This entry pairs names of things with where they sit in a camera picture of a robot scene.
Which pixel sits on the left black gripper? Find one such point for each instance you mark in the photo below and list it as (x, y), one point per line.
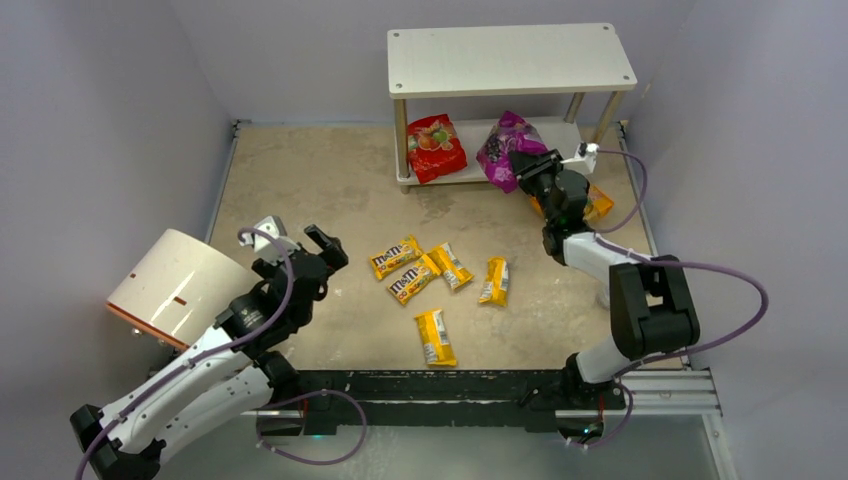
(308, 266)

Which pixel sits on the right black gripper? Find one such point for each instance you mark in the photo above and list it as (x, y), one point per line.
(536, 174)

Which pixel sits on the purple candy bag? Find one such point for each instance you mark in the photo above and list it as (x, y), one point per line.
(512, 133)

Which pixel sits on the red candy bag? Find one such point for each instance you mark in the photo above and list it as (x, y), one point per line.
(434, 148)

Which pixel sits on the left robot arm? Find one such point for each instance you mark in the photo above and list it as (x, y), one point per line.
(225, 321)

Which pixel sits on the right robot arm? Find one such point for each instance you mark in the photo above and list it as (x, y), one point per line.
(649, 303)

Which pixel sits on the orange candy bag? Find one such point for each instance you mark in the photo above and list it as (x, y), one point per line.
(599, 202)

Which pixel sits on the yellow candy bag back-side middle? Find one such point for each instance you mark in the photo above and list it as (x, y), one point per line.
(452, 270)

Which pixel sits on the yellow candy bag right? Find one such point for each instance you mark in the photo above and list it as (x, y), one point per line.
(496, 285)

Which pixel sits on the yellow candy bag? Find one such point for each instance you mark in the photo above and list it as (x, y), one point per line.
(437, 348)
(496, 285)

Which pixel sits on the white two-tier shelf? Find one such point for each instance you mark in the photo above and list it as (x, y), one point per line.
(463, 62)

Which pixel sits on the yellow candy bag front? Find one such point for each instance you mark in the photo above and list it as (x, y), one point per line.
(437, 348)

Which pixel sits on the yellow M&M bag upper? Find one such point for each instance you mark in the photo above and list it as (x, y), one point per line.
(403, 252)

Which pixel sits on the yellow m&m bag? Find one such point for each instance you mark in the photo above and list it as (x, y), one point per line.
(414, 279)
(403, 252)

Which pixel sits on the yellow M&M bag lower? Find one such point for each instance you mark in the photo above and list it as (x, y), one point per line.
(414, 279)

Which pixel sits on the white cylindrical container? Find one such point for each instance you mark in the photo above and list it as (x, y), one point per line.
(178, 288)

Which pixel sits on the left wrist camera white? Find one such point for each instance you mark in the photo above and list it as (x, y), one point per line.
(268, 239)

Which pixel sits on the black base frame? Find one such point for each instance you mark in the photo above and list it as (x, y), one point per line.
(538, 401)

